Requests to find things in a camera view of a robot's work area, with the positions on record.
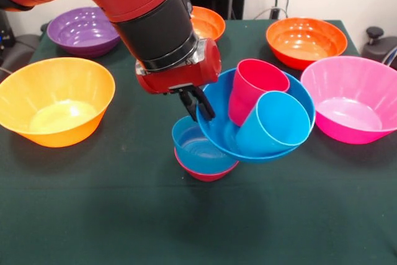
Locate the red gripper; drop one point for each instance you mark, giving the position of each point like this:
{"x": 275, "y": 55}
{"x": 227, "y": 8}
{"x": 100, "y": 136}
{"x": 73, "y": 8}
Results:
{"x": 183, "y": 77}

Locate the opaque blue plastic bowl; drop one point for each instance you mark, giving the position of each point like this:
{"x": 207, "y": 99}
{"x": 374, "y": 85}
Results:
{"x": 217, "y": 134}

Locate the small translucent blue bowl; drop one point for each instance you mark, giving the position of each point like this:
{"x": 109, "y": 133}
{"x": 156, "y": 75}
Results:
{"x": 186, "y": 150}

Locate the red plastic cup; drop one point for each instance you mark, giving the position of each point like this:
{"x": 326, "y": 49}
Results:
{"x": 251, "y": 91}

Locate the small red plastic bowl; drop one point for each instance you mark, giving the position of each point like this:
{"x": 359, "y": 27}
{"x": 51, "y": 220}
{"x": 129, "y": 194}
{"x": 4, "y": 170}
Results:
{"x": 207, "y": 177}

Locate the orange plastic bowl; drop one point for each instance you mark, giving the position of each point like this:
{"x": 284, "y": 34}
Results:
{"x": 211, "y": 23}
{"x": 310, "y": 38}

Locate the blue plastic cup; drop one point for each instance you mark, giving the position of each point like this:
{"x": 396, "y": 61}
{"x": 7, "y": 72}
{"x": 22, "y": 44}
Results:
{"x": 279, "y": 122}

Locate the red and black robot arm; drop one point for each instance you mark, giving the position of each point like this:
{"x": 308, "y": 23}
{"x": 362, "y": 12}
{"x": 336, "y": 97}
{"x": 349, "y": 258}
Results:
{"x": 139, "y": 7}

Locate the black power adapter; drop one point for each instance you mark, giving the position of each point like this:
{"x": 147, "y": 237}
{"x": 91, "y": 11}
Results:
{"x": 274, "y": 13}

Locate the purple plastic bowl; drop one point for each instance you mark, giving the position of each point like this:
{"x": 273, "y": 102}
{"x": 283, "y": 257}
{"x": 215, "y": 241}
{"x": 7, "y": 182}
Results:
{"x": 80, "y": 38}

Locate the large yellow-orange plastic bowl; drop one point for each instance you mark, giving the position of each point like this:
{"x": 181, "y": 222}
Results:
{"x": 56, "y": 91}

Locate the large pink plastic bowl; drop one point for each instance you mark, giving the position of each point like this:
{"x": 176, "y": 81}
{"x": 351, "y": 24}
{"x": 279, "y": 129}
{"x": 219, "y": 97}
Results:
{"x": 347, "y": 91}

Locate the dark green tablecloth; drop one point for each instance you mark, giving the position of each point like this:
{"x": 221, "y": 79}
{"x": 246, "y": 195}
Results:
{"x": 310, "y": 215}

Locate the black round equipment with knob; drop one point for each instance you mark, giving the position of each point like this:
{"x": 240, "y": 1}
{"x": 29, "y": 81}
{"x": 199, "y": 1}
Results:
{"x": 376, "y": 51}

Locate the black equipment box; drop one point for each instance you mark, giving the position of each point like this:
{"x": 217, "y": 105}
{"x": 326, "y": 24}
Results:
{"x": 4, "y": 35}

